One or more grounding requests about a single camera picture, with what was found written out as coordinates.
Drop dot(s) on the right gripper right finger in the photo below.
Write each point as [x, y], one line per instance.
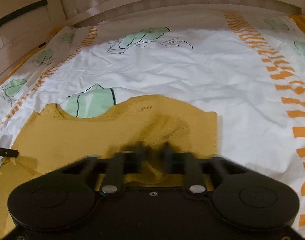
[186, 165]

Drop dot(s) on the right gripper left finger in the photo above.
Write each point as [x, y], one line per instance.
[126, 161]

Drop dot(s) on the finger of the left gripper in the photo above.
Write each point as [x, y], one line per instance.
[4, 152]

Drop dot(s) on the mustard yellow knit sweater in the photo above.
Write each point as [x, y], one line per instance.
[54, 138]

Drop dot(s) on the white leaf print bedsheet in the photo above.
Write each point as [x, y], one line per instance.
[249, 70]

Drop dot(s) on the beige wooden cabinet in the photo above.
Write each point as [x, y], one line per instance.
[24, 25]

